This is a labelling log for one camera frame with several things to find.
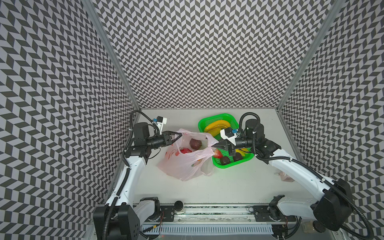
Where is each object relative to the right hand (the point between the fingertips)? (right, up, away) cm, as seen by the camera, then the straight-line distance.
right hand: (212, 148), depth 67 cm
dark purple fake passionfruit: (-8, -2, +24) cm, 26 cm away
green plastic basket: (+3, -1, -3) cm, 5 cm away
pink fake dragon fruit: (-14, -4, +18) cm, 23 cm away
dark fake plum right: (+9, -11, +20) cm, 24 cm away
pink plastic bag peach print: (-9, -2, -2) cm, 10 cm away
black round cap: (+46, -34, -3) cm, 57 cm away
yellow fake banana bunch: (+4, +8, +28) cm, 29 cm away
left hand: (-15, +5, +6) cm, 17 cm away
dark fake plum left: (+17, -9, +22) cm, 29 cm away
